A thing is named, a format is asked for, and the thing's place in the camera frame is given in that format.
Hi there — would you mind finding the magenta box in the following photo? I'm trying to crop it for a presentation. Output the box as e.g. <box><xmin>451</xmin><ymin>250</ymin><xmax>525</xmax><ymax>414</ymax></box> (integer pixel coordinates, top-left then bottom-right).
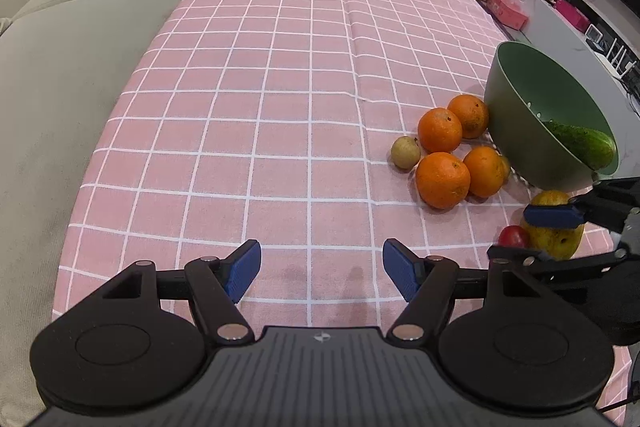
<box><xmin>555</xmin><ymin>0</ymin><xmax>592</xmax><ymax>32</ymax></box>

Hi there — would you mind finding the pink box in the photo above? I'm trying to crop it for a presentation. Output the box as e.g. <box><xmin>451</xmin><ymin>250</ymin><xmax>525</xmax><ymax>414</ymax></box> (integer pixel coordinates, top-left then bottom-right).
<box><xmin>487</xmin><ymin>0</ymin><xmax>530</xmax><ymax>30</ymax></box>

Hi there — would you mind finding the orange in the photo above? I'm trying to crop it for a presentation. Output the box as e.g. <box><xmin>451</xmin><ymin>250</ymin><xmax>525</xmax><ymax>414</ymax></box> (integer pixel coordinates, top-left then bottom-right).
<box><xmin>446</xmin><ymin>94</ymin><xmax>490</xmax><ymax>140</ymax></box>
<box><xmin>415</xmin><ymin>152</ymin><xmax>472</xmax><ymax>210</ymax></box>
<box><xmin>462</xmin><ymin>146</ymin><xmax>507</xmax><ymax>199</ymax></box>
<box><xmin>418</xmin><ymin>107</ymin><xmax>463</xmax><ymax>154</ymax></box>

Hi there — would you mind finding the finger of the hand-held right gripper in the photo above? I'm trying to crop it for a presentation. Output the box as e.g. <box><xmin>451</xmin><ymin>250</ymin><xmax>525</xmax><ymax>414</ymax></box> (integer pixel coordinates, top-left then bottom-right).
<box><xmin>487</xmin><ymin>243</ymin><xmax>632</xmax><ymax>282</ymax></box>
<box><xmin>524</xmin><ymin>177</ymin><xmax>640</xmax><ymax>233</ymax></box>

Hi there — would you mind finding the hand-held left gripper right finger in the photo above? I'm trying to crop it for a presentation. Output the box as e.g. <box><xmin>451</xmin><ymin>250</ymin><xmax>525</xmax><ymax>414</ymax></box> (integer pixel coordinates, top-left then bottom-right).
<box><xmin>382</xmin><ymin>238</ymin><xmax>543</xmax><ymax>342</ymax></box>

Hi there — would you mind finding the long white cabinet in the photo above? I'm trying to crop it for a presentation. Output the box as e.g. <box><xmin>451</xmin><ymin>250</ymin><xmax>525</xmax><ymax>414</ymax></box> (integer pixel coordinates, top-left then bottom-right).
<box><xmin>469</xmin><ymin>0</ymin><xmax>640</xmax><ymax>118</ymax></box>

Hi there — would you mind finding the yellow-green pear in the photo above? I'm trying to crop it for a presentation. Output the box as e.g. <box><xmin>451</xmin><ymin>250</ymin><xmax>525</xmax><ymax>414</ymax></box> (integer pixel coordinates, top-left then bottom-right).
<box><xmin>520</xmin><ymin>190</ymin><xmax>586</xmax><ymax>262</ymax></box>

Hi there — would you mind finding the pink checked tablecloth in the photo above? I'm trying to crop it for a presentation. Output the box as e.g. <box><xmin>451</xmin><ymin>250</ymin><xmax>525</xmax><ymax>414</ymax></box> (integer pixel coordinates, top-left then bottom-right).
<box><xmin>52</xmin><ymin>0</ymin><xmax>632</xmax><ymax>425</ymax></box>

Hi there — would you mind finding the beige sofa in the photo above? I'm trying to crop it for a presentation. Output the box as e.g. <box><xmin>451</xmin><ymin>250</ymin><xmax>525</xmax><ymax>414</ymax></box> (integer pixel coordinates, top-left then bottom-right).
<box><xmin>0</xmin><ymin>0</ymin><xmax>263</xmax><ymax>427</ymax></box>

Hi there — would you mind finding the red tomato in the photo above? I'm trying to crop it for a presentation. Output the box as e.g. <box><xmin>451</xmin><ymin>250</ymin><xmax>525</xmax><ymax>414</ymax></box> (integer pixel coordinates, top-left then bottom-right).
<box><xmin>497</xmin><ymin>225</ymin><xmax>532</xmax><ymax>250</ymax></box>

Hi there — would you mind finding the green cucumber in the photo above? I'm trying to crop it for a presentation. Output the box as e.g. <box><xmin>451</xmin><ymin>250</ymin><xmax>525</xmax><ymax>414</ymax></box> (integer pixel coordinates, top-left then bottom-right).
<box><xmin>542</xmin><ymin>119</ymin><xmax>617</xmax><ymax>171</ymax></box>

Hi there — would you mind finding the green bowl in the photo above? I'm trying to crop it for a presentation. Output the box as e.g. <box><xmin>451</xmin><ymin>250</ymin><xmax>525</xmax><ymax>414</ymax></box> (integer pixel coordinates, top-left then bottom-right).
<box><xmin>483</xmin><ymin>41</ymin><xmax>620</xmax><ymax>190</ymax></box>

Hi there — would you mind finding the white router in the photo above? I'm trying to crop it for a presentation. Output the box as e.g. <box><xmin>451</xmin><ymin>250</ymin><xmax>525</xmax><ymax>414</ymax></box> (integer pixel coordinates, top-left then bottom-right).
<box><xmin>607</xmin><ymin>42</ymin><xmax>638</xmax><ymax>80</ymax></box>

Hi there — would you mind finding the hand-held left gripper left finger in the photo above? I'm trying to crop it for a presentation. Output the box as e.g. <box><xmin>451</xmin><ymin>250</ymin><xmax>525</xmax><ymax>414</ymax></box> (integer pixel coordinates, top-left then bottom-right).
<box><xmin>100</xmin><ymin>239</ymin><xmax>262</xmax><ymax>343</ymax></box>

